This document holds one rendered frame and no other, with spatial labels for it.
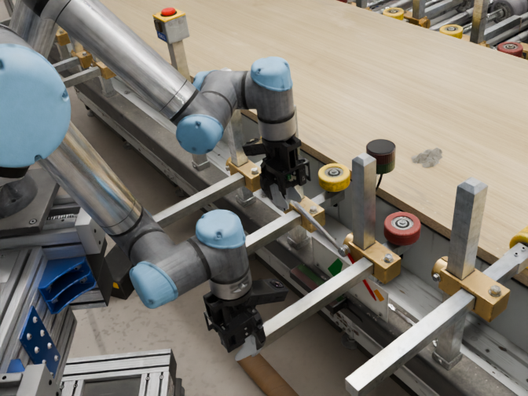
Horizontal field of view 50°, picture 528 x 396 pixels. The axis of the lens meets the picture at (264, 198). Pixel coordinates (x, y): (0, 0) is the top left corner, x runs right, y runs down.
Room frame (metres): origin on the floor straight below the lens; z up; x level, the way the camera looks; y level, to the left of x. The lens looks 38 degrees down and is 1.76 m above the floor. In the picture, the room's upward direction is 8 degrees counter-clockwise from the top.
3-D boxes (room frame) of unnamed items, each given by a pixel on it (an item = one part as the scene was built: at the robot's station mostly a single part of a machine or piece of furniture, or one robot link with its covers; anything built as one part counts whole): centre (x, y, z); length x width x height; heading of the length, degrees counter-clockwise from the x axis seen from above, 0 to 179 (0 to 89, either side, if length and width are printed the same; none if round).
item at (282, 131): (0.99, -0.05, 1.17); 0.08 x 0.08 x 0.05
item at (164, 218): (1.27, 0.11, 0.82); 0.43 x 0.03 x 0.04; 122
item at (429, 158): (1.17, -0.43, 0.91); 0.09 x 0.07 x 0.02; 115
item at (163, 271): (0.67, 0.17, 1.12); 0.11 x 0.11 x 0.08; 30
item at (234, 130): (1.35, 0.05, 0.90); 0.03 x 0.03 x 0.48; 32
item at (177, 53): (1.58, 0.19, 0.93); 0.05 x 0.04 x 0.45; 32
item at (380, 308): (0.94, -0.17, 0.75); 0.26 x 0.01 x 0.10; 32
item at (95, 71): (2.12, 0.64, 0.83); 0.43 x 0.03 x 0.04; 122
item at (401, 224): (0.94, -0.30, 0.85); 0.08 x 0.08 x 0.11
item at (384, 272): (0.91, -0.22, 0.85); 0.13 x 0.06 x 0.05; 32
